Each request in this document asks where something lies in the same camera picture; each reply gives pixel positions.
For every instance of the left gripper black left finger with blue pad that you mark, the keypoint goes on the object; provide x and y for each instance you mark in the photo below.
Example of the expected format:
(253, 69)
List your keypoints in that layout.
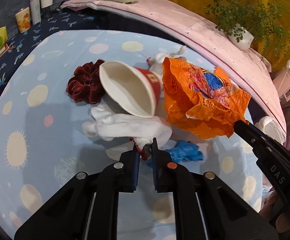
(86, 207)

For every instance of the light blue dotted tablecloth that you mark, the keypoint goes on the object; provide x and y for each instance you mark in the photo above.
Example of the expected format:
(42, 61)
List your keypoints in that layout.
(42, 144)

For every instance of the large orange plastic bag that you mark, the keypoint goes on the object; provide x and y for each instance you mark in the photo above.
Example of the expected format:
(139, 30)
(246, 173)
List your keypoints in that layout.
(205, 103)

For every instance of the navy patterned cloth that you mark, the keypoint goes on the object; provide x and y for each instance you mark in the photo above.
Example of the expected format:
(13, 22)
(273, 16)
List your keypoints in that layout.
(21, 45)

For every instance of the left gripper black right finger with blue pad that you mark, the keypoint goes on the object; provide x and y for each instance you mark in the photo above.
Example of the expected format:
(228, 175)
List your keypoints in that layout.
(205, 207)

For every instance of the dark red velvet scrunchie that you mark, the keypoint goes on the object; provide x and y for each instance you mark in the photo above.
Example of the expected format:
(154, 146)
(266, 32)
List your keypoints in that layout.
(85, 85)

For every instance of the orange patterned cup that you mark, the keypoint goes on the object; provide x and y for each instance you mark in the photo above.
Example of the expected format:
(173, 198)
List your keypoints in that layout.
(23, 19)

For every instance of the mustard yellow blanket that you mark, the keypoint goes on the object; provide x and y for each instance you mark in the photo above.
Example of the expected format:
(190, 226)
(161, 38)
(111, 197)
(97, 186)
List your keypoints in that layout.
(210, 0)

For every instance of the person's right hand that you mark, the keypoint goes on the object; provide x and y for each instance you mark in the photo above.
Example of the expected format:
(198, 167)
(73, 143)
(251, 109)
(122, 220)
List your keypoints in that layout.
(269, 212)

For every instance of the red white paper cup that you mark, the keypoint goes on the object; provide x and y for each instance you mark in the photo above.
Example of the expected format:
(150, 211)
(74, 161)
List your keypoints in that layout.
(136, 90)

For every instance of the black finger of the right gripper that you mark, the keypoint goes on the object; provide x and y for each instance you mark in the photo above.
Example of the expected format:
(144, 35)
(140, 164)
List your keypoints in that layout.
(272, 158)

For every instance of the potted plant white pot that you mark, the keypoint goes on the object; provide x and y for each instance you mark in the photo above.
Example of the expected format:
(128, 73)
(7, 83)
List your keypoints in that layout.
(263, 19)

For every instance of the white sock with red trim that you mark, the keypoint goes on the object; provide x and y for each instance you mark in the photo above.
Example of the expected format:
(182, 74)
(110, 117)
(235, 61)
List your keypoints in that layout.
(141, 131)

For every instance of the white cosmetic tube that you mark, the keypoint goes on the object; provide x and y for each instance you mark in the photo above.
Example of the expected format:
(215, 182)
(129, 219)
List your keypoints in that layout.
(35, 11)

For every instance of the pink quilted cover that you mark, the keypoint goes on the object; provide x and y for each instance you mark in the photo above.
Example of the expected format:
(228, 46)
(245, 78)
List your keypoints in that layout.
(244, 67)

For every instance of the white trash bag bin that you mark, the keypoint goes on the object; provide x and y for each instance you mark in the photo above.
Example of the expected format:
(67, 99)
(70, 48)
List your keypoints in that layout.
(272, 128)

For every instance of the pink appliance box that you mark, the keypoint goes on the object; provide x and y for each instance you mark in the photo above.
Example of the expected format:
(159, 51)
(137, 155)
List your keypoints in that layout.
(282, 84)

